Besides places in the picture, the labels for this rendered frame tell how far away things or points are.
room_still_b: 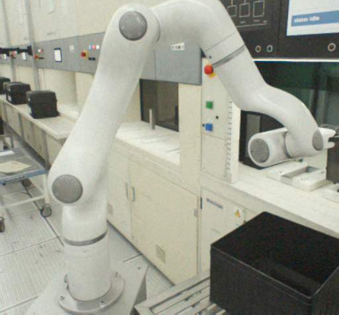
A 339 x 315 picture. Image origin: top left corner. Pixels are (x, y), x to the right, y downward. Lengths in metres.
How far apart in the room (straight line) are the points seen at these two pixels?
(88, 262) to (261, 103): 0.60
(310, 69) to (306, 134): 0.95
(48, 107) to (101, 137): 2.77
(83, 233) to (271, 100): 0.57
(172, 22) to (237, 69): 0.18
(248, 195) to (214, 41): 0.77
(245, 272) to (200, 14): 0.60
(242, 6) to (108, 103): 0.72
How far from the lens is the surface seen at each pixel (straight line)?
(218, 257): 0.89
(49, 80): 4.09
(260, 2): 1.25
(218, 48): 0.76
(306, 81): 1.72
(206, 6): 0.76
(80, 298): 1.01
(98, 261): 0.94
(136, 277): 1.07
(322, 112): 2.08
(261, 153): 0.81
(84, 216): 0.89
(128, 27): 0.69
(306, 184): 1.43
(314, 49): 1.11
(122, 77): 0.75
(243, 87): 0.77
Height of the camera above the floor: 1.42
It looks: 16 degrees down
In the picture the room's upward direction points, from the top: 1 degrees counter-clockwise
